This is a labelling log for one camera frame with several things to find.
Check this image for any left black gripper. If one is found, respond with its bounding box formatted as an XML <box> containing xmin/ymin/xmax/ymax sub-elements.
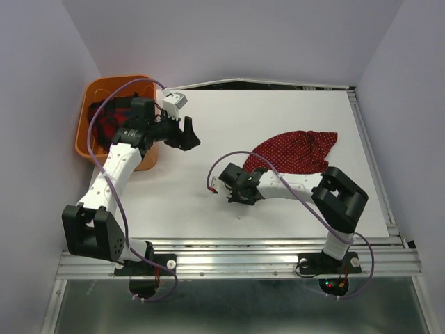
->
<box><xmin>148</xmin><ymin>108</ymin><xmax>200</xmax><ymax>151</ymax></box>

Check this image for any red polka dot skirt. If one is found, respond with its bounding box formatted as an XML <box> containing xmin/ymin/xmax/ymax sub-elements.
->
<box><xmin>243</xmin><ymin>131</ymin><xmax>338</xmax><ymax>174</ymax></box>

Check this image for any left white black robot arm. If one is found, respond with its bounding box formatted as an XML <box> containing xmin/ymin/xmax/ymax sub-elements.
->
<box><xmin>62</xmin><ymin>93</ymin><xmax>200</xmax><ymax>274</ymax></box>

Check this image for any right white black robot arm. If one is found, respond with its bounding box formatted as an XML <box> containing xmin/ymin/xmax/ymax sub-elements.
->
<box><xmin>211</xmin><ymin>163</ymin><xmax>369</xmax><ymax>271</ymax></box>

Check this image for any red black plaid skirt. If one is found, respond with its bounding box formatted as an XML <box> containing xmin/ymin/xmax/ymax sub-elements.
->
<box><xmin>87</xmin><ymin>93</ymin><xmax>156</xmax><ymax>156</ymax></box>

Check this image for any orange plastic bin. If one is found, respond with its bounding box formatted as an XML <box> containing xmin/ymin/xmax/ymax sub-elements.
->
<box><xmin>74</xmin><ymin>74</ymin><xmax>159</xmax><ymax>171</ymax></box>

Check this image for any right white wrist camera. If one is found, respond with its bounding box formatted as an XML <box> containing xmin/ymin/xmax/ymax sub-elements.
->
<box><xmin>208</xmin><ymin>177</ymin><xmax>220</xmax><ymax>194</ymax></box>

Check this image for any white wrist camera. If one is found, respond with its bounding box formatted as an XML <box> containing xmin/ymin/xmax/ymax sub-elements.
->
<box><xmin>162</xmin><ymin>93</ymin><xmax>188</xmax><ymax>120</ymax></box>
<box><xmin>208</xmin><ymin>177</ymin><xmax>220</xmax><ymax>194</ymax></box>

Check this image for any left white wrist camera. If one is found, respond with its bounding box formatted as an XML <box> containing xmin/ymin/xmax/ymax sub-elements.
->
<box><xmin>162</xmin><ymin>93</ymin><xmax>188</xmax><ymax>120</ymax></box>

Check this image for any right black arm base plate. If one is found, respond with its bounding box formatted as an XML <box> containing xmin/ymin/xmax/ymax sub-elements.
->
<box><xmin>298</xmin><ymin>252</ymin><xmax>362</xmax><ymax>276</ymax></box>

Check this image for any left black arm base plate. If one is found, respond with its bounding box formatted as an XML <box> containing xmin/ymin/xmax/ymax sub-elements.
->
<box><xmin>113</xmin><ymin>253</ymin><xmax>177</xmax><ymax>277</ymax></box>

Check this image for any aluminium front rail frame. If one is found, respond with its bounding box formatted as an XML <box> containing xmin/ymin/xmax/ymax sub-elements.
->
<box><xmin>42</xmin><ymin>235</ymin><xmax>442</xmax><ymax>333</ymax></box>

